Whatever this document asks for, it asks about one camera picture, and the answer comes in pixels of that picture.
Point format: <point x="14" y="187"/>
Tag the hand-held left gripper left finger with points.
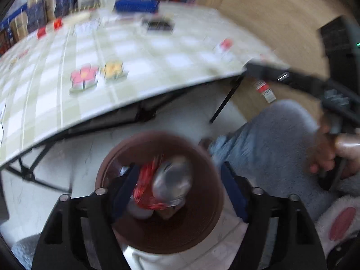
<point x="125" y="197"/>

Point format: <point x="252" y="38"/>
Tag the brown trash bin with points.
<point x="182" y="230"/>

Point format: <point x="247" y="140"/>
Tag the black folding table frame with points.
<point x="226" y="99"/>

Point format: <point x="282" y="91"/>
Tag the small red foil scrap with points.
<point x="57" y="23"/>
<point x="41" y="32"/>

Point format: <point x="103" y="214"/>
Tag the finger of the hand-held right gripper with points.
<point x="281" y="76"/>

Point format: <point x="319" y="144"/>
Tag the person's right hand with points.
<point x="348" y="152"/>

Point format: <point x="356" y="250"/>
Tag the red foil wrapper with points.
<point x="146" y="182"/>

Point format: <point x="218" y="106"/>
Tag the person's left leg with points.
<point x="24" y="249"/>

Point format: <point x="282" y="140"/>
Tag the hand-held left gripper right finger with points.
<point x="234" y="194"/>

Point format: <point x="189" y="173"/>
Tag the white fluffy bunny slipper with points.
<point x="340" y="222"/>

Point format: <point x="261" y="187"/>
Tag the small red box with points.
<point x="264" y="90"/>

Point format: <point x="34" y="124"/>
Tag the plaid bunny print tablecloth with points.
<point x="140" y="67"/>

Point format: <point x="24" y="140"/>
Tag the black appliance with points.
<point x="337" y="39"/>

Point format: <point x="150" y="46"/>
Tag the black snack packet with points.
<point x="157" y="24"/>

